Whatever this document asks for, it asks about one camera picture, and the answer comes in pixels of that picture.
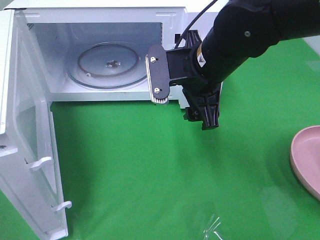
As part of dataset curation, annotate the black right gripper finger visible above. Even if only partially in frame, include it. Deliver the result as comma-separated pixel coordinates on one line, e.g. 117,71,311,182
174,30,202,49
182,86,221,131

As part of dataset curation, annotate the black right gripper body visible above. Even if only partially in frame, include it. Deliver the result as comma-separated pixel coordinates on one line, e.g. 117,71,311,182
174,47,221,100

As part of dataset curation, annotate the pink plate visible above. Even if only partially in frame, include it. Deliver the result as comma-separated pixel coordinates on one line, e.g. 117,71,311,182
290,125,320,200

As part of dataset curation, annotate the white microwave door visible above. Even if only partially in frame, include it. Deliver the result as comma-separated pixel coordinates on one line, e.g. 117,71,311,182
0,9,72,240

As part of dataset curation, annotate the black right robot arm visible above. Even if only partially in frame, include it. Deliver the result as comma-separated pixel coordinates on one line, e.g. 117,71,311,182
182,0,320,130

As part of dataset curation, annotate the glass microwave turntable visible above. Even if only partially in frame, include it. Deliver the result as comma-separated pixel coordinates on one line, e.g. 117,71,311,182
65,41,147,90

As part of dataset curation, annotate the green table mat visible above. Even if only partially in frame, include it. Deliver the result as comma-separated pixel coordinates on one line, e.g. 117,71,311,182
0,0,320,240

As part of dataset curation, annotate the white microwave oven body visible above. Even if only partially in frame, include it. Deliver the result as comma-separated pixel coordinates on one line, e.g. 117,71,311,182
8,4,198,102

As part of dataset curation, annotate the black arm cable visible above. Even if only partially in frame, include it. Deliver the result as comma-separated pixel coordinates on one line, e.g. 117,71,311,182
174,0,218,50

